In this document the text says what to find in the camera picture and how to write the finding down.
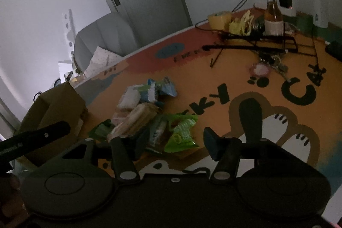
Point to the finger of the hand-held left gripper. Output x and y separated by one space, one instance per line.
45 134

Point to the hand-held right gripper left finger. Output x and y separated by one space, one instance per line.
139 146

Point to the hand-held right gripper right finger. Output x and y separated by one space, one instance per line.
212 142

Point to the pile of snack packets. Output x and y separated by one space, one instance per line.
139 115

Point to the brown cardboard box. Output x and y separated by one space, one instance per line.
61 102

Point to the printed cat mat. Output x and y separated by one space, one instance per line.
208 78

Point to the white box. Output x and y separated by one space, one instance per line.
64 70

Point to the pink round object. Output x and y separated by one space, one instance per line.
260 69

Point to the dotted paper sheet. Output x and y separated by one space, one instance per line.
100 62

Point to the black tripod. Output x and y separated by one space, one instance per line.
240 47

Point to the metal key bunch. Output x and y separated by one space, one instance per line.
275 62

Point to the white perforated board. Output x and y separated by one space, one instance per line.
70 30

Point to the grey chair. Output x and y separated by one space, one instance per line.
107 35

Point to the yellow plastic bag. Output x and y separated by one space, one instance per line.
237 27

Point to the yellow tape roll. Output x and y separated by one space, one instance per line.
219 21

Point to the glass bottle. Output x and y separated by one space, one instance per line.
273 17

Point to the white power strip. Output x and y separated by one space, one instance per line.
290 12

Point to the black case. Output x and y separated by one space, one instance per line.
335 50

